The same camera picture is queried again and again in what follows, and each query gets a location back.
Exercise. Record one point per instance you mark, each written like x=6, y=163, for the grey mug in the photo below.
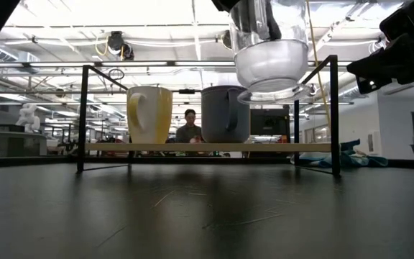
x=217, y=115

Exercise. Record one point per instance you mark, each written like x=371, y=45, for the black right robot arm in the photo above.
x=401, y=54

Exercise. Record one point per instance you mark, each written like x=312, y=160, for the yellow ceramic mug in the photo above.
x=156, y=115

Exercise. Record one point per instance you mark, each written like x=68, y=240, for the light blue cloth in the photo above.
x=350, y=158

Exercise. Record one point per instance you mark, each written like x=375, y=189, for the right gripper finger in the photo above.
x=226, y=3
x=261, y=18

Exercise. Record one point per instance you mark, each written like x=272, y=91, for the clear plastic cup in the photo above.
x=271, y=68

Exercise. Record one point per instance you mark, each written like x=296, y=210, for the white robot figure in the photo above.
x=29, y=118

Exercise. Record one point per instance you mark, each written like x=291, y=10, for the person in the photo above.
x=189, y=133

